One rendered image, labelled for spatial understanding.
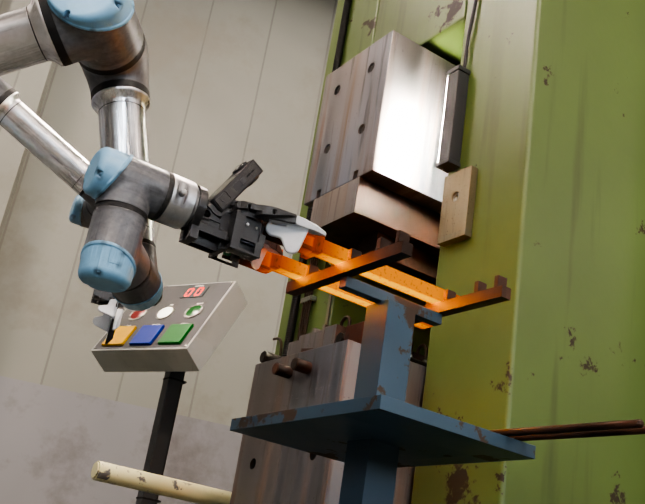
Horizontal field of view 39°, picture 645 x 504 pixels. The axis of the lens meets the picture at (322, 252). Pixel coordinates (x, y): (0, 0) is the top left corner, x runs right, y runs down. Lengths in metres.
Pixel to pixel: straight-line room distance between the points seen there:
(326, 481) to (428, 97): 1.03
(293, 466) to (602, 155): 0.97
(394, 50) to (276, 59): 3.73
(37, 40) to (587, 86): 1.25
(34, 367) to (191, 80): 2.00
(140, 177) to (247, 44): 4.74
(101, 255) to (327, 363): 0.77
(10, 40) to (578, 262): 1.19
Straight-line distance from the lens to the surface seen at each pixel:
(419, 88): 2.32
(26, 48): 1.46
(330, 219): 2.21
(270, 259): 1.54
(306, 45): 6.14
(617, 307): 2.04
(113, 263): 1.25
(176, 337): 2.38
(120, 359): 2.51
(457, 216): 2.01
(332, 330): 2.04
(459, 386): 1.86
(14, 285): 5.16
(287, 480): 1.92
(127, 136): 1.48
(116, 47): 1.47
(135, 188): 1.29
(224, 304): 2.45
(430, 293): 1.57
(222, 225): 1.36
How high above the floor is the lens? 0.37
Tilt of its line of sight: 22 degrees up
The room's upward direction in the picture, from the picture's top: 9 degrees clockwise
